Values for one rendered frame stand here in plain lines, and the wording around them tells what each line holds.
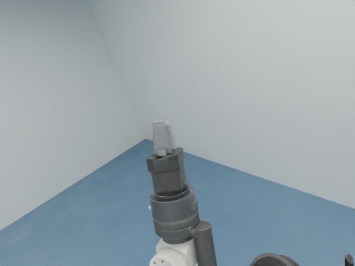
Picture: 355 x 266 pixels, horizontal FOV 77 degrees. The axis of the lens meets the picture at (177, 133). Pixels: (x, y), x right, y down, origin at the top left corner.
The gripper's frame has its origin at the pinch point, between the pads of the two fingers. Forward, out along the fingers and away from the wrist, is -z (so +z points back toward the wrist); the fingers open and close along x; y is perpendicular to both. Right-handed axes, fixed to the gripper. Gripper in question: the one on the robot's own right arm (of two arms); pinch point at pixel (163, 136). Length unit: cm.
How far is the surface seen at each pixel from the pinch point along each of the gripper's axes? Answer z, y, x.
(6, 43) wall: -137, 237, -235
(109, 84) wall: -82, 147, -338
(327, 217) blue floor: 96, -97, -154
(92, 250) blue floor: 120, 129, -173
